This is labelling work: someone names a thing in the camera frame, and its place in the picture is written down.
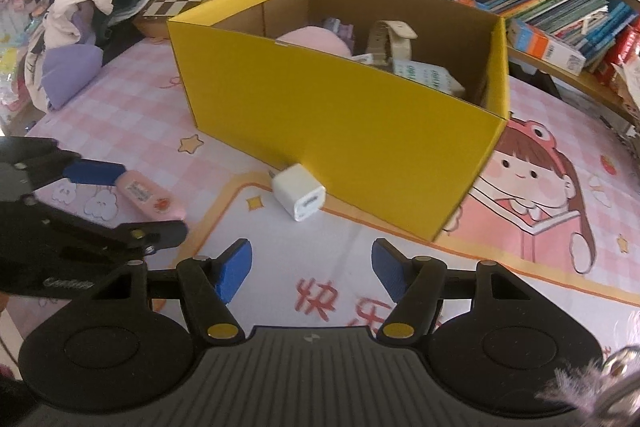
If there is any pink plush pig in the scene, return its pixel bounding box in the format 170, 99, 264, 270
277, 25, 352, 58

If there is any clear tape roll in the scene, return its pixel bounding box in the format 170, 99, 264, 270
393, 60, 465, 98

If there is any small white charger cube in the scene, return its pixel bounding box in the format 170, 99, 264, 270
269, 163, 326, 222

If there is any yellow cardboard box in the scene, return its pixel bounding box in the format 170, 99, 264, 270
168, 0, 510, 241

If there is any orange white small box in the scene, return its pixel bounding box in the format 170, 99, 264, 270
508, 19, 586, 76

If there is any grey toy car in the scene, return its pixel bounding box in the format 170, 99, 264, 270
322, 18, 355, 52

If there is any pile of clothes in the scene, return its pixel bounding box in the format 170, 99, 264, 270
24, 0, 149, 113

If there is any pink eraser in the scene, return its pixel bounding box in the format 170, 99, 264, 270
115, 170, 186, 221

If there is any pink checkered table mat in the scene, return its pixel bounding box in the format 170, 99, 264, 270
8, 36, 640, 358

